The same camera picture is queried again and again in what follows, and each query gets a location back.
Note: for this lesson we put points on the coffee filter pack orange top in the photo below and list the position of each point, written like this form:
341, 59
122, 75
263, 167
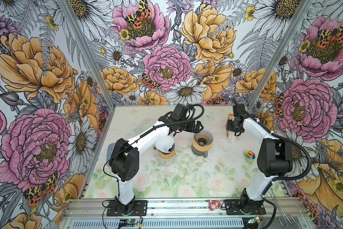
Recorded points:
229, 125

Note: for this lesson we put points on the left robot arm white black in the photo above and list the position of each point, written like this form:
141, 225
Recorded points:
123, 157

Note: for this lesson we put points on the colourful small toy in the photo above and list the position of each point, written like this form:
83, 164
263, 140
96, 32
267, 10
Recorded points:
249, 154

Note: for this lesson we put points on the green circuit board right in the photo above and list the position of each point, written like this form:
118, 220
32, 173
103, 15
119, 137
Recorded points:
254, 220

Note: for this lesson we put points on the grey ribbed glass pitcher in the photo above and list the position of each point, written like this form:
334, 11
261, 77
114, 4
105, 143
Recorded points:
200, 153

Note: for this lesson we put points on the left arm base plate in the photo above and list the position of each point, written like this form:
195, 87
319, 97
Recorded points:
134, 208

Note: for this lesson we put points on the pink toy on rail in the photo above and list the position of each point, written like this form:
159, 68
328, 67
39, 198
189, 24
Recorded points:
214, 205

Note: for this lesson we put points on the grey glass dripper cone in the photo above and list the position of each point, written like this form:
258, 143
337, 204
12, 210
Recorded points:
203, 138

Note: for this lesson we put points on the green circuit board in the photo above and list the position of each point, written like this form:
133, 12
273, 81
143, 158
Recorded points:
128, 223
254, 220

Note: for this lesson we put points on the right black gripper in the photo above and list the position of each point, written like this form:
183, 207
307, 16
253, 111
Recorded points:
229, 128

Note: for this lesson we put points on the green circuit board left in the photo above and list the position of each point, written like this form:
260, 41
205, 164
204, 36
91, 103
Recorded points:
128, 223

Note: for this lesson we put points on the grey blue oval pad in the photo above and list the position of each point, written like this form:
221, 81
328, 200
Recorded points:
110, 150

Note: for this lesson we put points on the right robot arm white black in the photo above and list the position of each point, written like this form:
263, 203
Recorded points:
274, 159

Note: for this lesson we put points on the aluminium front rail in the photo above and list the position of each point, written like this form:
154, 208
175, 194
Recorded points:
181, 213

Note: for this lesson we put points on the white paper coffee filter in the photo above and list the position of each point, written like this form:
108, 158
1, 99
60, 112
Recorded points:
165, 145

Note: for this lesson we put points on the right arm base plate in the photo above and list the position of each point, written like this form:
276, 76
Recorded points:
231, 207

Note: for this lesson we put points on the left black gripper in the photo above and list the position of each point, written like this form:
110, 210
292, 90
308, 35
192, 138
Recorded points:
197, 127

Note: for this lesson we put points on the metal wire hook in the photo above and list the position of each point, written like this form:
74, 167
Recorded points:
283, 218

